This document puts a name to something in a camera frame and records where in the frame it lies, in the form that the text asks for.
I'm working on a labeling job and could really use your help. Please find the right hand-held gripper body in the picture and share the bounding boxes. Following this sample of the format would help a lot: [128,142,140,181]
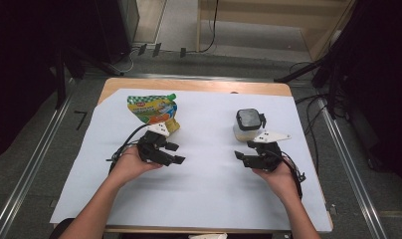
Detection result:
[253,129,293,173]

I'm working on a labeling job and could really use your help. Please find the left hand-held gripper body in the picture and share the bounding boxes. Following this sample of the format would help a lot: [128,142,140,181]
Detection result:
[137,122,173,165]

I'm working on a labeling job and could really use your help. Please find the clear jar with black lid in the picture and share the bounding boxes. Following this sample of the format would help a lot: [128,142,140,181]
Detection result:
[233,108,268,143]

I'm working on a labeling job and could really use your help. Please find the yellow green spout pouch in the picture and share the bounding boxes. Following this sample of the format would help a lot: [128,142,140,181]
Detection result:
[126,93,181,134]

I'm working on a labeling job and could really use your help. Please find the person's left hand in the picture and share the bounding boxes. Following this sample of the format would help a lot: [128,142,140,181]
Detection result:
[108,144,164,189]

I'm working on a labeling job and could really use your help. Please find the person's right hand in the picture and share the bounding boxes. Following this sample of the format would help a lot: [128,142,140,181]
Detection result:
[252,158,302,204]

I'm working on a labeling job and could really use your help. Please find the white paper sheet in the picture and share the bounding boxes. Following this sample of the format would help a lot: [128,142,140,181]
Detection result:
[49,88,333,233]

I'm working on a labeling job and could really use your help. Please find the wooden table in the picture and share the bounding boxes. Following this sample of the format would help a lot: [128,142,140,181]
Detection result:
[53,77,334,235]

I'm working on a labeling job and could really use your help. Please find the angled black tape mark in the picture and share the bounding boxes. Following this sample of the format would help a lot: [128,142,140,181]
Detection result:
[73,110,89,131]

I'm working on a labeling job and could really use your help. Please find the black stand leg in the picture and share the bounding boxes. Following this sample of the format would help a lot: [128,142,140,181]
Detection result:
[274,56,326,84]

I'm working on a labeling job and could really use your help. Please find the black upright stand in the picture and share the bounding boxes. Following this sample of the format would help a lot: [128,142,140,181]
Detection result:
[54,49,68,111]

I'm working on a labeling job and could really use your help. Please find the black cabinet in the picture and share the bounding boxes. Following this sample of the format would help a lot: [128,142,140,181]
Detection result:
[95,0,141,66]

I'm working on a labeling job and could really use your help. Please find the dark curtain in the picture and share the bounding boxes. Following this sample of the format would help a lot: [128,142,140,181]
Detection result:
[334,0,402,187]
[0,0,102,162]

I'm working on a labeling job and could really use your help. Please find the left hand-held gripper cable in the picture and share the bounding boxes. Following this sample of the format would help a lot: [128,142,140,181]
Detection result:
[105,123,151,174]

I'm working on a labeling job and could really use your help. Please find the black floor cables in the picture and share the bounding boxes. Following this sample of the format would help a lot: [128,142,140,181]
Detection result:
[289,61,343,175]

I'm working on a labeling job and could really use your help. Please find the metal floor rail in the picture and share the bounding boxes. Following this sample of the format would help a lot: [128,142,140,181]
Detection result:
[0,78,77,239]
[316,98,389,239]
[84,73,309,84]

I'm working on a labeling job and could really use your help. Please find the white floor cable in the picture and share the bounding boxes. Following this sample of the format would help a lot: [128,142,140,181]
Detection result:
[105,48,141,75]

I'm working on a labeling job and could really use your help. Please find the thin black hanging cable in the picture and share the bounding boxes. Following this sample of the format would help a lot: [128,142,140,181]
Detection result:
[198,0,221,54]

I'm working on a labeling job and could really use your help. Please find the light wooden frame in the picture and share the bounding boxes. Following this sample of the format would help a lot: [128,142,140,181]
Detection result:
[196,0,356,62]

